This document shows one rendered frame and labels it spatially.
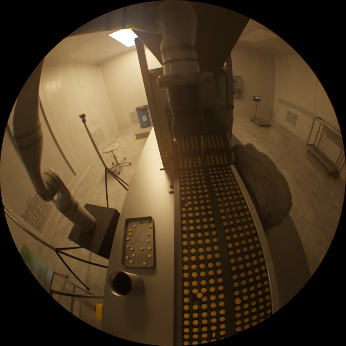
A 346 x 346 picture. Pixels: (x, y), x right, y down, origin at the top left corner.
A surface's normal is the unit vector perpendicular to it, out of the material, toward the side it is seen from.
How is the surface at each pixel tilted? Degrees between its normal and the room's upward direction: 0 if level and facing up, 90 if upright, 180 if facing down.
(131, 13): 121
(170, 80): 90
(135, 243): 0
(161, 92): 90
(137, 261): 0
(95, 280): 0
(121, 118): 90
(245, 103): 90
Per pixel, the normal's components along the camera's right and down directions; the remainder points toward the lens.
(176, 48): -0.18, 0.66
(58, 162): 0.99, -0.11
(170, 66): -0.64, 0.46
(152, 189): -0.15, -0.75
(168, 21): -0.06, 0.85
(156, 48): 0.06, 0.93
